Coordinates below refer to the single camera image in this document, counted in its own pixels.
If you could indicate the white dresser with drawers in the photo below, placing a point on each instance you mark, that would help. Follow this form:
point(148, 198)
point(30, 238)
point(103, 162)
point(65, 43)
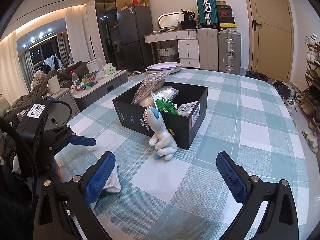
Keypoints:
point(187, 45)

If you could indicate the green camouflage slipper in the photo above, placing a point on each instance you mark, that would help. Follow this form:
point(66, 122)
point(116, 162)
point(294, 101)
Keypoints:
point(311, 141)

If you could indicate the beige suitcase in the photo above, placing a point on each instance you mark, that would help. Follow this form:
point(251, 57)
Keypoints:
point(208, 48)

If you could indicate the white medicine sachet bag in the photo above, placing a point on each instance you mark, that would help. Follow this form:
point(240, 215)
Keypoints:
point(111, 186)

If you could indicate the white plush toy keychain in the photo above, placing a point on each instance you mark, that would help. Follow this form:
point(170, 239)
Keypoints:
point(162, 140)

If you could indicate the green medicine sachet pack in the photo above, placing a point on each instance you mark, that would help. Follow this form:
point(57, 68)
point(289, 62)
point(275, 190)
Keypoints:
point(164, 105)

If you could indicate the silver aluminium suitcase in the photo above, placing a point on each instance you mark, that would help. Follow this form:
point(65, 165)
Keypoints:
point(229, 46)

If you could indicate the woven laundry basket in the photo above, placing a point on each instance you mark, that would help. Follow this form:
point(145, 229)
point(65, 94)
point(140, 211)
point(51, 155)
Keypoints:
point(169, 54)

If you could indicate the grey low cabinet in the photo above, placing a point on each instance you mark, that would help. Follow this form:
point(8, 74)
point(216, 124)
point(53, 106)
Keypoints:
point(82, 99)

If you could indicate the white red medicine sachet pack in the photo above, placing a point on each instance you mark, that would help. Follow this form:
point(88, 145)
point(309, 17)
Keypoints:
point(186, 109)

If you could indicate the stacked shoe boxes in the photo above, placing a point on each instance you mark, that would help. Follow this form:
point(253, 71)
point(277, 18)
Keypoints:
point(226, 18)

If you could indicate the oval white purple tray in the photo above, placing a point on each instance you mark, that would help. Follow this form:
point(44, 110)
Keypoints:
point(172, 67)

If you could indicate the tall dark glass cabinet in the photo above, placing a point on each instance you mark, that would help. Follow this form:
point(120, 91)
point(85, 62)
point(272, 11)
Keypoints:
point(106, 11)

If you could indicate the wooden door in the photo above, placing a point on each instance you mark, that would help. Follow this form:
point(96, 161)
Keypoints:
point(270, 38)

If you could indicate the checkered green white tablecloth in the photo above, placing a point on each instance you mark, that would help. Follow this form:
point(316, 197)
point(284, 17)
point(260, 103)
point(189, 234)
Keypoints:
point(186, 197)

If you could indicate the shoe rack with shoes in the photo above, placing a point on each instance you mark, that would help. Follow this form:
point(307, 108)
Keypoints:
point(306, 100)

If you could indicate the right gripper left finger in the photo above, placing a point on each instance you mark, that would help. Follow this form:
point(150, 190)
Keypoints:
point(63, 210)

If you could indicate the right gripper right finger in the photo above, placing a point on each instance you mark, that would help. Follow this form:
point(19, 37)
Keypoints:
point(280, 217)

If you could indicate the plastic water bottle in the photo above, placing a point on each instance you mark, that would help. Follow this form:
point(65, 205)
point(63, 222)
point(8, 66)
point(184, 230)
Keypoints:
point(76, 81)

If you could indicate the black refrigerator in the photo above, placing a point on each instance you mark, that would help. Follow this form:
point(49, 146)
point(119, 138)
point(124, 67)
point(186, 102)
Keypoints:
point(135, 23)

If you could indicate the oval vanity mirror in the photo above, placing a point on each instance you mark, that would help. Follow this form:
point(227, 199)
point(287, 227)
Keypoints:
point(170, 20)

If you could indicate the bagged adidas white laces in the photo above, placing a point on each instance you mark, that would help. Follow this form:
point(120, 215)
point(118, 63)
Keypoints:
point(151, 83)

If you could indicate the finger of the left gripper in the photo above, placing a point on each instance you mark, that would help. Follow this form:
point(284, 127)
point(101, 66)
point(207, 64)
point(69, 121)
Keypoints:
point(81, 141)

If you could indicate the teal suitcase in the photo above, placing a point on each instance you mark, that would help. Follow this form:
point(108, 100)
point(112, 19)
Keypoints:
point(207, 10)

